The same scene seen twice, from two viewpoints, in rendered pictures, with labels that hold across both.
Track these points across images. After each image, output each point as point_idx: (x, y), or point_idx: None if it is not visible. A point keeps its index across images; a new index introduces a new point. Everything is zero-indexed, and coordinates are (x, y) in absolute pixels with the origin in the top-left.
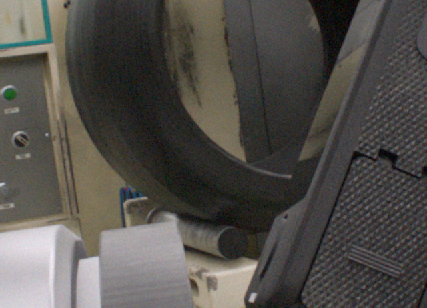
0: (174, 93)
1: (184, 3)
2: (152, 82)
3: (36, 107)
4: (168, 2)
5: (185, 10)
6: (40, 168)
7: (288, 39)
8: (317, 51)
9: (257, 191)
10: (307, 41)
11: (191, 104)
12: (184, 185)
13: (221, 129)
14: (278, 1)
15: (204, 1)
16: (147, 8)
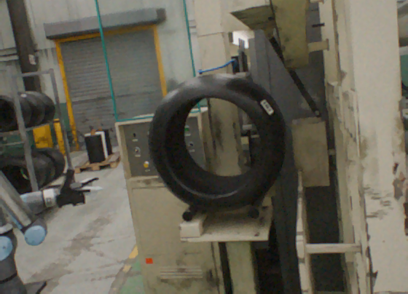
0: (167, 167)
1: (217, 113)
2: (160, 163)
3: (196, 133)
4: (211, 113)
5: (217, 116)
6: (197, 155)
7: (289, 113)
8: (303, 117)
9: (196, 200)
10: (299, 113)
11: (219, 150)
12: (175, 194)
13: (231, 159)
14: (285, 97)
15: (225, 112)
16: (158, 139)
